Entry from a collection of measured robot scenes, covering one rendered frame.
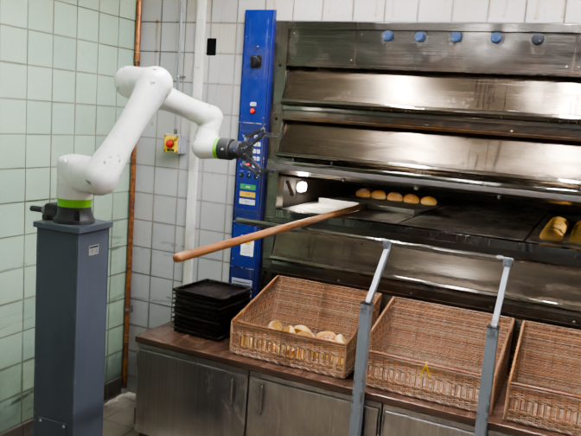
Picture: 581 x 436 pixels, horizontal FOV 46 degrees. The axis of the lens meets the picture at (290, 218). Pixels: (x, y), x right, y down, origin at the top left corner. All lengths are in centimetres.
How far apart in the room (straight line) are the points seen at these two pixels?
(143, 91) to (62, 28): 101
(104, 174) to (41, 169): 98
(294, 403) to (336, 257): 76
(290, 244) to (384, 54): 102
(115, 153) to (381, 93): 133
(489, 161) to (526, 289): 58
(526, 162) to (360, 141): 75
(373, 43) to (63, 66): 146
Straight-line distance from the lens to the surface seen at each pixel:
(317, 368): 294
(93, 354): 274
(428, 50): 318
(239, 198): 347
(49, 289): 265
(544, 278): 313
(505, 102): 308
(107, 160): 244
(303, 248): 337
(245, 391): 306
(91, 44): 360
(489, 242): 312
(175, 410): 330
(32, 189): 335
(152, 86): 253
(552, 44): 310
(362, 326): 268
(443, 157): 312
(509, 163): 307
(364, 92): 323
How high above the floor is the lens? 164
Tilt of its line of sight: 8 degrees down
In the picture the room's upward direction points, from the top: 4 degrees clockwise
